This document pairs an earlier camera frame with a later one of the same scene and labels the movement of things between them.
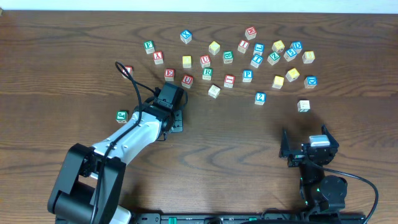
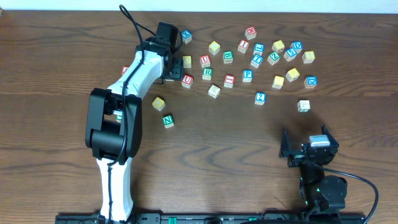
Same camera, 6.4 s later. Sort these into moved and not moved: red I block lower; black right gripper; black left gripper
Moved: black left gripper
Not moved: red I block lower; black right gripper
